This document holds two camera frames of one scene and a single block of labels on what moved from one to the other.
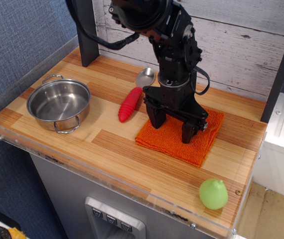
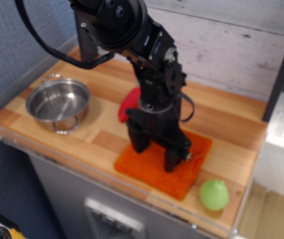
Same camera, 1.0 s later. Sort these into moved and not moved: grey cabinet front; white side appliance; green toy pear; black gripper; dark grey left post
Moved: black gripper
Not moved: grey cabinet front; green toy pear; dark grey left post; white side appliance
